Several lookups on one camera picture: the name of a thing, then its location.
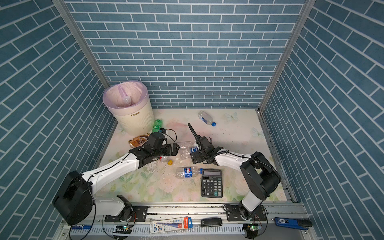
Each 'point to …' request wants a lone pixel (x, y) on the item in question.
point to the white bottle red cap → (126, 101)
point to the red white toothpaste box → (172, 224)
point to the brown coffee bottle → (138, 141)
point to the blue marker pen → (81, 227)
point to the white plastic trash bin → (138, 120)
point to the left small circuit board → (123, 229)
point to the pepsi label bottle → (187, 172)
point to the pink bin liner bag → (137, 91)
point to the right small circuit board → (256, 227)
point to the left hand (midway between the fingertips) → (174, 147)
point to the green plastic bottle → (157, 125)
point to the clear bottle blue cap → (204, 117)
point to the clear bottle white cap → (186, 146)
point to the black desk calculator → (212, 183)
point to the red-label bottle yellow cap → (166, 159)
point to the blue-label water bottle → (186, 156)
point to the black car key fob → (211, 222)
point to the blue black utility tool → (302, 224)
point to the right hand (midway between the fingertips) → (197, 152)
